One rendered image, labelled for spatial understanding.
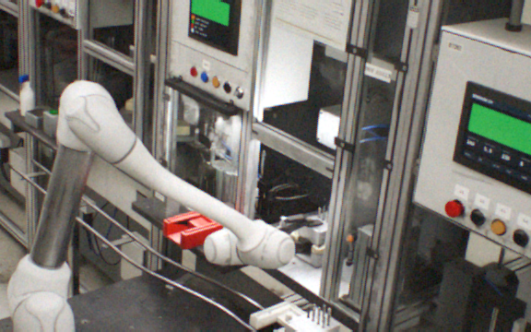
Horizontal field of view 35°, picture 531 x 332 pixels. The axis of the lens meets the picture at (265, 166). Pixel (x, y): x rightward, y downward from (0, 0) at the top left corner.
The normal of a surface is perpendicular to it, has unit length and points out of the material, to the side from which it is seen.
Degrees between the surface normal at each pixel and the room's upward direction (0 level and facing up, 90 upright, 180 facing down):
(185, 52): 90
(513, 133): 90
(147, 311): 0
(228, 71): 90
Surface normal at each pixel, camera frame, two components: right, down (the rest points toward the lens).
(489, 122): -0.76, 0.19
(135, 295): 0.08, -0.92
